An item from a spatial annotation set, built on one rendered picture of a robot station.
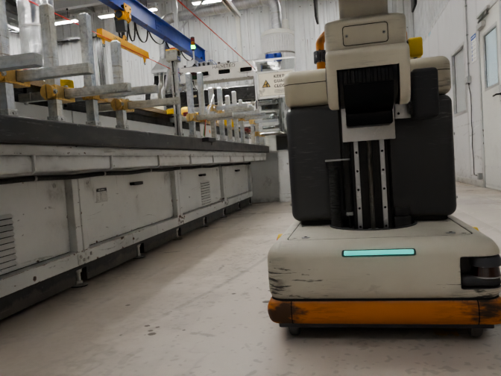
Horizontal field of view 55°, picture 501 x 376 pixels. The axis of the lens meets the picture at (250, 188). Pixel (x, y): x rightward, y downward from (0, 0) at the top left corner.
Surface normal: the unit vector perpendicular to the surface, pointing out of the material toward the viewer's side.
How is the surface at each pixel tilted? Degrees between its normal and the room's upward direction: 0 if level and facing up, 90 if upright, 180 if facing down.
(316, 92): 90
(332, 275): 90
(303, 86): 90
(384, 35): 98
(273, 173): 90
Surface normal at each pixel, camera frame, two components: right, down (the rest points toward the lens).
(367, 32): -0.20, 0.21
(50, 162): 0.98, -0.06
